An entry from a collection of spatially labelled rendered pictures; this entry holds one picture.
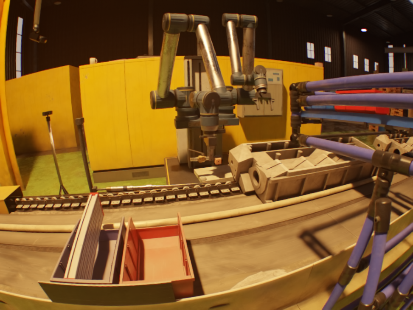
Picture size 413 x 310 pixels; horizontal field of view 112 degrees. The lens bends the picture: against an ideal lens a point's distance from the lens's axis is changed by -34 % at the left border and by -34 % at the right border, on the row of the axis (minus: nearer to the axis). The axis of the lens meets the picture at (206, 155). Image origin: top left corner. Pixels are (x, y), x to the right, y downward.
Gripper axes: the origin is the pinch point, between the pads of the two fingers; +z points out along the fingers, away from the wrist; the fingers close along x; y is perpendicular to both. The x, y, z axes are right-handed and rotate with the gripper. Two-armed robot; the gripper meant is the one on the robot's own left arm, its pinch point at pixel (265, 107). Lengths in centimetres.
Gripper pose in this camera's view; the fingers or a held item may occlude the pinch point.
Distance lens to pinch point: 180.9
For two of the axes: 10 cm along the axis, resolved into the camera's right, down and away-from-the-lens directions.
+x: 9.8, -0.5, 2.0
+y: 2.0, -1.3, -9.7
